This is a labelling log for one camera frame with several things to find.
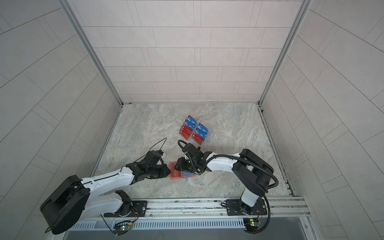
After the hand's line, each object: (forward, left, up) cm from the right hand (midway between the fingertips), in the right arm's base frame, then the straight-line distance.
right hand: (176, 171), depth 81 cm
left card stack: (+27, -7, +4) cm, 28 cm away
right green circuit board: (-26, -35, -4) cm, 44 cm away
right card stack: (+20, -14, +4) cm, 25 cm away
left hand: (+1, +1, -3) cm, 3 cm away
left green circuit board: (-24, +23, -1) cm, 33 cm away
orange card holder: (-1, 0, -1) cm, 2 cm away
